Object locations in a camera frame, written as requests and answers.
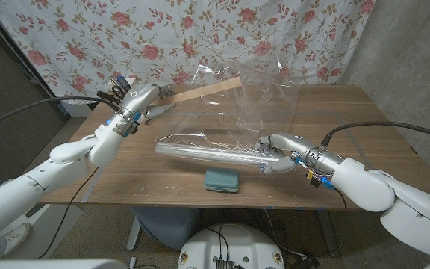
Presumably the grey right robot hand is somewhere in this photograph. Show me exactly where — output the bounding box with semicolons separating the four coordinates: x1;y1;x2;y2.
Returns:
254;132;320;176

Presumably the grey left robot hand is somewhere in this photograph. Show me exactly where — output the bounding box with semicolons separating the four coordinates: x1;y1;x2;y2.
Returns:
119;83;178;121

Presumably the light wooden strip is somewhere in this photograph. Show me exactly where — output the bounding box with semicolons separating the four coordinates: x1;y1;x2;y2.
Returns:
151;76;243;107

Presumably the cling film roll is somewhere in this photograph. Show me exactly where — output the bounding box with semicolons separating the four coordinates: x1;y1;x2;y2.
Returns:
155;141;283;167

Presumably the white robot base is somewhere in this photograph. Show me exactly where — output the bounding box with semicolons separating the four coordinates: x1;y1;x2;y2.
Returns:
177;223;286;269

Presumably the teal toy case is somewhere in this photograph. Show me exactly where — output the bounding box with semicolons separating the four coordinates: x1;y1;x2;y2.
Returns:
204;166;240;194

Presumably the small white box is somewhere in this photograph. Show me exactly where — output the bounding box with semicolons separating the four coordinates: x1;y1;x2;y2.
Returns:
107;77;138;90

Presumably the floral backdrop cloth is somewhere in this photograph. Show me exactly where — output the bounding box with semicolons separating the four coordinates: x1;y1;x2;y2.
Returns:
0;0;376;105

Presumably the grey table leg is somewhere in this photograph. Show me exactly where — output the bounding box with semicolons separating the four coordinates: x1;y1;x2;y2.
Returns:
317;208;340;258

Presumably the black power adapter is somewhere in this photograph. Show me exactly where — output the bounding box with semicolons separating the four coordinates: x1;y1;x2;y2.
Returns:
293;253;320;269

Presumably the grey blue stool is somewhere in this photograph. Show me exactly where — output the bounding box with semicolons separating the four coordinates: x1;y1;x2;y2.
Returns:
128;206;201;250

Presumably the dark grey partition panel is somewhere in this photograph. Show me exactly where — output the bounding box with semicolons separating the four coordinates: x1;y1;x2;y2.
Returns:
0;5;70;195

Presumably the white floor platform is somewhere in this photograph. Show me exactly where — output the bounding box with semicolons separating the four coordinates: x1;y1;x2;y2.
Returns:
0;203;84;261

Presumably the white shoe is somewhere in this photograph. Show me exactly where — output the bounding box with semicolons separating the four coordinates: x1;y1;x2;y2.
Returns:
0;223;32;259

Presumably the white robot torso edge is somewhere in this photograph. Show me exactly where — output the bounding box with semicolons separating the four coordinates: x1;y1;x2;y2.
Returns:
0;258;128;269

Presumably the blue handled tool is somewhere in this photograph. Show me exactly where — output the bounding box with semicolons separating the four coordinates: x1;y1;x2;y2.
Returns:
116;75;132;93

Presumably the black handled screwdriver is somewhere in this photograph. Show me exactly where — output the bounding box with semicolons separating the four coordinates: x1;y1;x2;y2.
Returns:
96;90;121;105

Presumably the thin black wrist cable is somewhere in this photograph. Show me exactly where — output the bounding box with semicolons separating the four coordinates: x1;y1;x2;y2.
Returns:
37;166;100;259
334;186;349;211

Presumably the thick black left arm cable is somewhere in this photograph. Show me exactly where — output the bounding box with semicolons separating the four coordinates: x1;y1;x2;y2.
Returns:
0;96;122;136

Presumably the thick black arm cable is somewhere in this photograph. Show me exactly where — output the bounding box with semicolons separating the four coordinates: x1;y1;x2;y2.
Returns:
0;96;122;136
320;120;430;147

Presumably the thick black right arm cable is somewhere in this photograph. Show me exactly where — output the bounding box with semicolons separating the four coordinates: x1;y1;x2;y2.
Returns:
320;120;430;147

